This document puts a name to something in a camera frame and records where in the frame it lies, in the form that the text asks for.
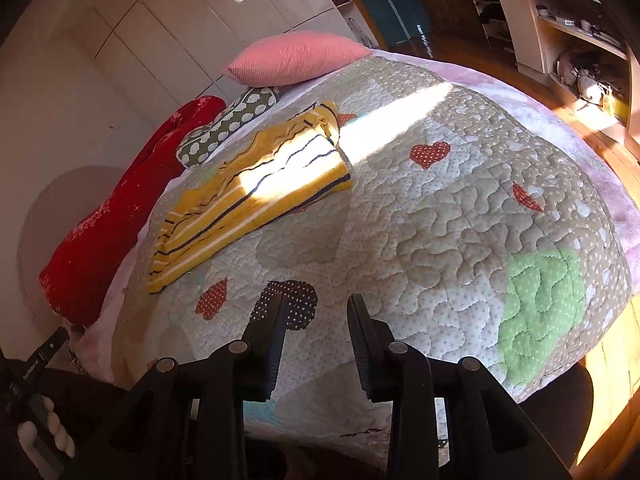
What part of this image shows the red long bolster pillow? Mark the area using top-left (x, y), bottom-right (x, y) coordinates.
top-left (40, 96), bottom-right (227, 328)

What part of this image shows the grey hedgehog print pillow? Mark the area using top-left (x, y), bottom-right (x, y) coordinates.
top-left (180, 86), bottom-right (281, 170)

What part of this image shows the patchwork heart quilt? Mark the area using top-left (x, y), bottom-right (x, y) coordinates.
top-left (112, 55), bottom-right (631, 441)

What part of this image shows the white glossy wardrobe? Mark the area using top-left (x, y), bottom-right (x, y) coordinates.
top-left (0, 0), bottom-right (353, 161)

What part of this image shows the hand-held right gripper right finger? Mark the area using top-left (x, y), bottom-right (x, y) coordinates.
top-left (347, 294), bottom-right (571, 480)

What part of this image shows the teal wall panel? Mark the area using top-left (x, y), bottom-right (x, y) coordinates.
top-left (332, 0), bottom-right (436, 56)

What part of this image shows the rounded pale headboard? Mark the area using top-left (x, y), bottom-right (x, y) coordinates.
top-left (17, 166), bottom-right (126, 331)

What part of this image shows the pink ribbed pillow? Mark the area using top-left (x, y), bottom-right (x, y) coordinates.
top-left (221, 31), bottom-right (373, 87)

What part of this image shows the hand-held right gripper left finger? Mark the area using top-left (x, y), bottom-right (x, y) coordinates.
top-left (75, 292), bottom-right (291, 480)

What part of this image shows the white shelf unit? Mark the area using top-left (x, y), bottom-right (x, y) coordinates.
top-left (487, 0), bottom-right (640, 146)

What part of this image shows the person's left hand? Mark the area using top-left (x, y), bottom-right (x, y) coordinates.
top-left (17, 395), bottom-right (76, 461)

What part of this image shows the yellow striped knit sweater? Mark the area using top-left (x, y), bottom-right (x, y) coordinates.
top-left (145, 101), bottom-right (353, 295)

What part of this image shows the wooden door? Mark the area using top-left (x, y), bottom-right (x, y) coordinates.
top-left (400, 0), bottom-right (486, 51)

